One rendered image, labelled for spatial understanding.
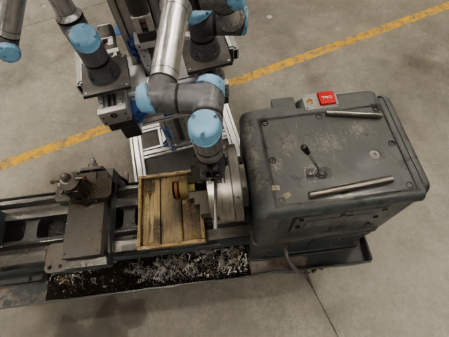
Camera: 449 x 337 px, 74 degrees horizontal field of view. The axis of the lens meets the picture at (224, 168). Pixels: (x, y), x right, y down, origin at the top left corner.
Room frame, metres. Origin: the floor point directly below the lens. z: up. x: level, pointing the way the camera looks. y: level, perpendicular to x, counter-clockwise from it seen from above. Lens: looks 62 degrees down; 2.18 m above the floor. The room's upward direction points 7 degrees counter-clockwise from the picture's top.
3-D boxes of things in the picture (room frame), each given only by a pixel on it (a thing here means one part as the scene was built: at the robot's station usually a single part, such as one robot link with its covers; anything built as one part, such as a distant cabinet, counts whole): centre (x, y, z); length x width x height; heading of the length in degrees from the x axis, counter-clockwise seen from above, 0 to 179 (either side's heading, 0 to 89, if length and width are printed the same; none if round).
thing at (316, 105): (0.72, -0.41, 1.23); 0.13 x 0.08 x 0.05; 90
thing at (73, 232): (0.52, 0.64, 0.95); 0.43 x 0.17 x 0.05; 0
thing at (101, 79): (1.12, 0.51, 1.21); 0.15 x 0.15 x 0.10
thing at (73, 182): (0.58, 0.63, 1.13); 0.08 x 0.08 x 0.03
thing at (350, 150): (0.52, -0.38, 1.06); 0.59 x 0.48 x 0.39; 90
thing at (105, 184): (0.58, 0.61, 0.99); 0.20 x 0.10 x 0.05; 90
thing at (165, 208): (0.50, 0.27, 0.89); 0.36 x 0.30 x 0.04; 0
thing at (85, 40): (1.12, 0.51, 1.33); 0.13 x 0.12 x 0.14; 29
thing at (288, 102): (0.72, -0.26, 1.24); 0.09 x 0.08 x 0.03; 90
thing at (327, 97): (0.73, -0.43, 1.26); 0.06 x 0.06 x 0.02; 0
